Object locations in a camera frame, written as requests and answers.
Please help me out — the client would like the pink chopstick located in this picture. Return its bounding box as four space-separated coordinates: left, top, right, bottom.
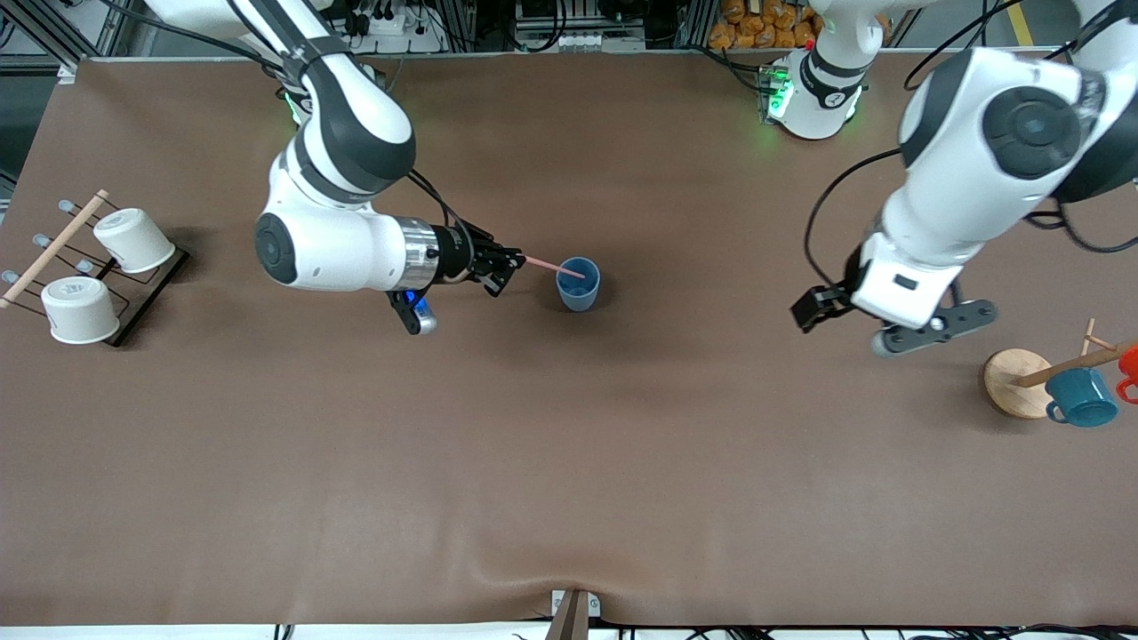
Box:
524 255 589 279

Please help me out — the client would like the light blue plastic cup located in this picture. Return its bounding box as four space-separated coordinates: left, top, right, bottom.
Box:
555 256 602 314

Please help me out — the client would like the plain white cup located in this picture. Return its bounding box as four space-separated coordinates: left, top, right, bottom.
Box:
92 208 177 274

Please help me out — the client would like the white cup with printed bottom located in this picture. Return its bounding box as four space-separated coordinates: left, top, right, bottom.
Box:
41 276 121 345

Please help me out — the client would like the brown table mat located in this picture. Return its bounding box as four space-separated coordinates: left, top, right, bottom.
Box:
0 49 1138 628

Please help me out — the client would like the wooden mug tree stand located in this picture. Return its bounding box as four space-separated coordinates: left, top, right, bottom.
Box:
983 318 1138 420

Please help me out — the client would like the white power strip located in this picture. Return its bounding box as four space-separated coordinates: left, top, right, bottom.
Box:
342 7 447 55

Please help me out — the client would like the teal enamel mug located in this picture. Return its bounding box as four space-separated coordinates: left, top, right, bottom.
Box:
1045 367 1120 428

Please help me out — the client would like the bag of orange buns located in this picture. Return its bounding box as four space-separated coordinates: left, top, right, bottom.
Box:
708 0 824 51

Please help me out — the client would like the metal table edge clamp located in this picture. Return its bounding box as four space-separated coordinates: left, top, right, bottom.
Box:
543 588 602 640

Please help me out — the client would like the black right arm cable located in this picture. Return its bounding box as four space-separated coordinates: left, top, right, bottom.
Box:
405 167 474 241

